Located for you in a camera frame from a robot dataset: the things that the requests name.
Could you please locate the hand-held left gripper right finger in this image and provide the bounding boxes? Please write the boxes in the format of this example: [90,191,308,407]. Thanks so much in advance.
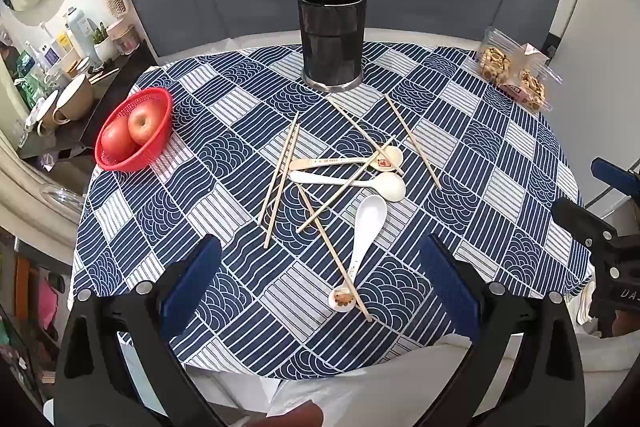
[420,234,586,427]

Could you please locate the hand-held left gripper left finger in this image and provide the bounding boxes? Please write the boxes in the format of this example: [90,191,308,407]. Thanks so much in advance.
[52,234,226,427]

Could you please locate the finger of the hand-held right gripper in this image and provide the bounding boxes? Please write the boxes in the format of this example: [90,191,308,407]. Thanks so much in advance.
[551,196,640,259]
[591,156,640,201]

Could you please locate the white ceramic spoon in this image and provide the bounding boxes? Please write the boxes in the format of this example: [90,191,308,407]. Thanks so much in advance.
[327,195,389,311]

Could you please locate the plain cream spoon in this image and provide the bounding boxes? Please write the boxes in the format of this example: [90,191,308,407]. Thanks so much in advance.
[289,170,407,202]

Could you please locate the wooden utensils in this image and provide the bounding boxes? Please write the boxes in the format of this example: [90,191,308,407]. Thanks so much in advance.
[259,111,301,227]

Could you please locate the beige spoon with printed bowl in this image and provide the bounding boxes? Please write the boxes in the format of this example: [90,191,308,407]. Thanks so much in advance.
[289,146,404,172]

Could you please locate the black cylindrical utensil holder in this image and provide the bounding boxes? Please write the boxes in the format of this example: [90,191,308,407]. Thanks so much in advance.
[298,0,368,92]

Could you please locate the blue white patterned tablecloth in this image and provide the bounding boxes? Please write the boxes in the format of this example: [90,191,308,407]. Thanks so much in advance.
[70,41,596,380]

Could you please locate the clear snack packet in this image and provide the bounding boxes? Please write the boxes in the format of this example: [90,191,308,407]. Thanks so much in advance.
[502,42,563,114]
[472,27,523,86]

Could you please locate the red plastic basket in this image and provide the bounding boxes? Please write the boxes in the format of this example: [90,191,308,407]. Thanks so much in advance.
[95,88,174,172]

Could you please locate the clear glass bowl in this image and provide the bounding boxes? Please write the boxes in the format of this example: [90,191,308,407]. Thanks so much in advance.
[39,184,87,214]

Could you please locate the red apple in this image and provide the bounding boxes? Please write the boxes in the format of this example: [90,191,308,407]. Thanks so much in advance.
[101,117,139,158]
[127,99,169,146]

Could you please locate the dark side table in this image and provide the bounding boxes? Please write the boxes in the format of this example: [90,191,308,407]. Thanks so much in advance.
[19,39,162,158]

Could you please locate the cream mug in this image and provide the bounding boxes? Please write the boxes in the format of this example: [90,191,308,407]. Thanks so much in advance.
[52,74,97,126]
[33,89,62,136]

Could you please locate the small plant in white pot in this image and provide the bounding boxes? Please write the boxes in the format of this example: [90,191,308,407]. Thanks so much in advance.
[91,23,119,64]

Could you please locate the pink jar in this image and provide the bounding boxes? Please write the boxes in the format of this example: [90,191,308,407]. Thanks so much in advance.
[107,21,142,56]

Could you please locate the green bottle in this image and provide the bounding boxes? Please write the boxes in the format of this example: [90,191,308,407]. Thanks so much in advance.
[14,49,47,108]

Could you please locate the white spray bottle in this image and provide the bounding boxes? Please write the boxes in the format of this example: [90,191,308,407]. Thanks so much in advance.
[65,7,99,64]

